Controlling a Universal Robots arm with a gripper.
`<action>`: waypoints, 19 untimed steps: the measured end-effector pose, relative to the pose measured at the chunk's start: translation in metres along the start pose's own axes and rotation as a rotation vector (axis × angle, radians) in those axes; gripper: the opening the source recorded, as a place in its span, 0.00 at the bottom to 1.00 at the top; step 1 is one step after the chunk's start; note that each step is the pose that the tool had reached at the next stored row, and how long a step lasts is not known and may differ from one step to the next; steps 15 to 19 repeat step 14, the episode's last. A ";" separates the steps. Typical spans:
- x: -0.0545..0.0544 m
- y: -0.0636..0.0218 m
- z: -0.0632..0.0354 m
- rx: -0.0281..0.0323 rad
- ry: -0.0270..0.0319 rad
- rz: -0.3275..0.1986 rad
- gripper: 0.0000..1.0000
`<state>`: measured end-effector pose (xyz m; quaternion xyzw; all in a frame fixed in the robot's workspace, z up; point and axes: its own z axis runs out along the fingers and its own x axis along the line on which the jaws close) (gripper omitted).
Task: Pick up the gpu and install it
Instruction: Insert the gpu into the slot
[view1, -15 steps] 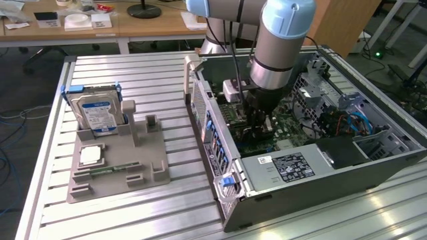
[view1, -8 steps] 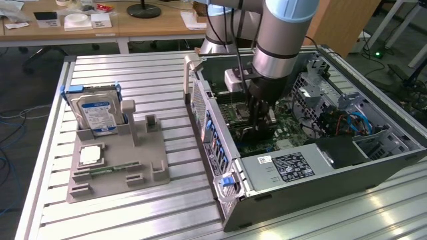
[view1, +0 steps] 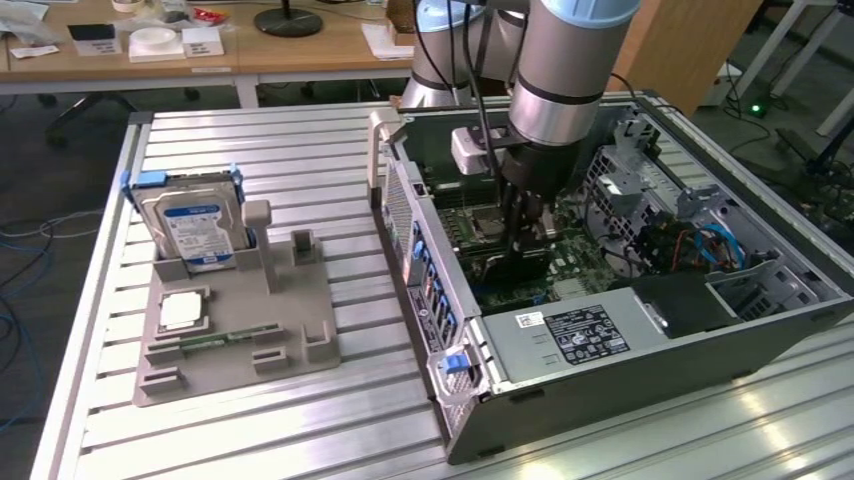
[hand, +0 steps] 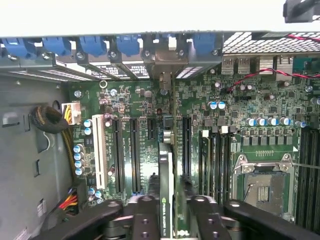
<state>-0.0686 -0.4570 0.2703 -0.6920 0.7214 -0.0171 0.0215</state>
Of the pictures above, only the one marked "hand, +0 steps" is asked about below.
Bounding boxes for green motherboard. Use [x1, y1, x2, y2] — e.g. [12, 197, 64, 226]
[66, 72, 320, 226]

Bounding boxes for white power connector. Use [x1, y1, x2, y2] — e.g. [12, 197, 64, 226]
[60, 100, 82, 126]

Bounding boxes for silver network port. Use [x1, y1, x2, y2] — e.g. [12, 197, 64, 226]
[274, 54, 295, 81]

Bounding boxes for silver USB port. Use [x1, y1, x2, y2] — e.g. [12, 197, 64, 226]
[236, 56, 251, 76]
[221, 56, 236, 76]

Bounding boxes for long black expansion slot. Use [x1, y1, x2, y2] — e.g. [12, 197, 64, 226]
[181, 115, 194, 177]
[129, 116, 142, 197]
[111, 116, 125, 201]

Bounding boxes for black RAM slot row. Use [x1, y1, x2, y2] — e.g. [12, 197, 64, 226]
[297, 124, 320, 224]

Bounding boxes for black plastic block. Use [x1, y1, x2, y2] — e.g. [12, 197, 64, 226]
[282, 0, 320, 25]

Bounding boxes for braided power cable bundle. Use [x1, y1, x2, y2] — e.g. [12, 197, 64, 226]
[30, 104, 75, 181]

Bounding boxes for dark grey open PC case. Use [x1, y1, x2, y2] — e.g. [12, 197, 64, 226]
[0, 29, 320, 240]

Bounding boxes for red and yellow wires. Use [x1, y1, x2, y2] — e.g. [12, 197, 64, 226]
[57, 186, 80, 223]

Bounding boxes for white expansion slot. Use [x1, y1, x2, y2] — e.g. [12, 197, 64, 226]
[91, 113, 109, 191]

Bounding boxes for blue slot retainer clip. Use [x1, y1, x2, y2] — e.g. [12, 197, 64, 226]
[41, 36, 73, 57]
[1, 37, 35, 60]
[79, 36, 108, 58]
[116, 34, 141, 56]
[191, 33, 216, 57]

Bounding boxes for red and black twisted wire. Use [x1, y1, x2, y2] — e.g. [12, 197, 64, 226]
[287, 34, 320, 43]
[226, 67, 320, 94]

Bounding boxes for metal CPU socket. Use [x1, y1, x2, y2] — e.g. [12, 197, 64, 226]
[231, 152, 300, 222]

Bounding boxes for thin metal locking lever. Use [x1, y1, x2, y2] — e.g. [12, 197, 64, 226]
[291, 161, 320, 171]

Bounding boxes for short black expansion slot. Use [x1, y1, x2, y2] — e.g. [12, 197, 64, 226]
[146, 117, 158, 141]

